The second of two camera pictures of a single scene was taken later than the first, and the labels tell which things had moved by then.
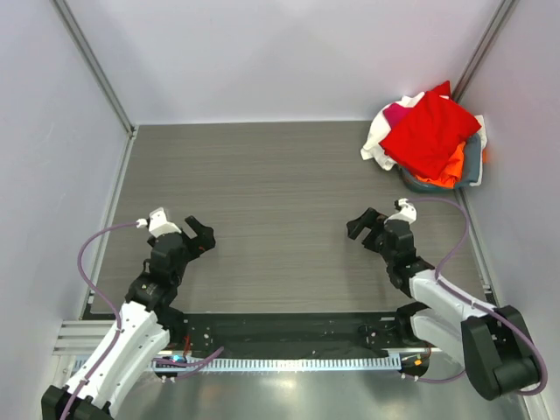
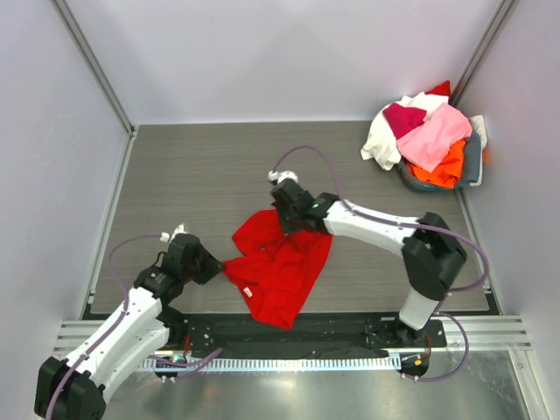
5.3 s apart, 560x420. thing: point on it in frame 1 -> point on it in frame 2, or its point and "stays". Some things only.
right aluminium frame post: [475, 61] stays
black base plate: [299, 334] stays
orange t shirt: [453, 172] stays
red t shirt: [428, 136] -> [276, 270]
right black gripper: [373, 230] -> [288, 214]
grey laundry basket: [412, 181] stays
